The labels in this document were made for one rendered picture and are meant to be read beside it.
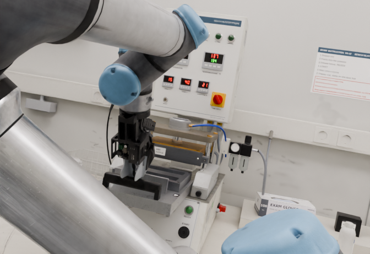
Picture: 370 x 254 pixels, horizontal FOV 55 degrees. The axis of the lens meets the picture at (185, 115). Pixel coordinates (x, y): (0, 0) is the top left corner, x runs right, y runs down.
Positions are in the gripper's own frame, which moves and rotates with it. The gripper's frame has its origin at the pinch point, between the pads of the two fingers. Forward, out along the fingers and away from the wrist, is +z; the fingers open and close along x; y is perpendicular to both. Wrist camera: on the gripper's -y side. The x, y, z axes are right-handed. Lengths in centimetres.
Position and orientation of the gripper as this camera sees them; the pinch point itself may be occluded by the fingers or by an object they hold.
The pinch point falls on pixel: (136, 178)
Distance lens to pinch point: 92.4
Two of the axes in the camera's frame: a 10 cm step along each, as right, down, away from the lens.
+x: 9.6, 1.7, -2.1
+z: -0.8, 9.2, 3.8
